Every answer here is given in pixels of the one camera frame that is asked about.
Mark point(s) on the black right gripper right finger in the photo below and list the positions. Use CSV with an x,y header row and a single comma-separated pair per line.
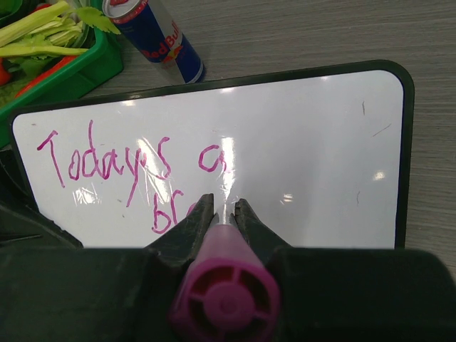
x,y
353,294

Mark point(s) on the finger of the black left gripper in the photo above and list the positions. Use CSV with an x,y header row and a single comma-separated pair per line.
x,y
21,225

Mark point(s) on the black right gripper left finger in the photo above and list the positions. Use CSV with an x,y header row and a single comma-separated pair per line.
x,y
55,294

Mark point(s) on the pink capped white marker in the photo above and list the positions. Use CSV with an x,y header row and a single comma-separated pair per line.
x,y
226,293

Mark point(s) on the white whiteboard black frame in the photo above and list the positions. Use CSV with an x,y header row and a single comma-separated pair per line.
x,y
322,155

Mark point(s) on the orange carrot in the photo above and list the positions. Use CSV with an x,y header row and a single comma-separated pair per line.
x,y
5,76

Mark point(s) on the green plastic tray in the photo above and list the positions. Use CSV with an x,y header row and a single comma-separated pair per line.
x,y
98,64

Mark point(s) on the red chili pepper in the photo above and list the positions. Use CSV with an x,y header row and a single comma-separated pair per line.
x,y
46,74

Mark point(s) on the green celery stalks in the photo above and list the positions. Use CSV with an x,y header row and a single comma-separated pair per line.
x,y
53,31

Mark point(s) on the Red Bull can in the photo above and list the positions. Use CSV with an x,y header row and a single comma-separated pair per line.
x,y
152,30

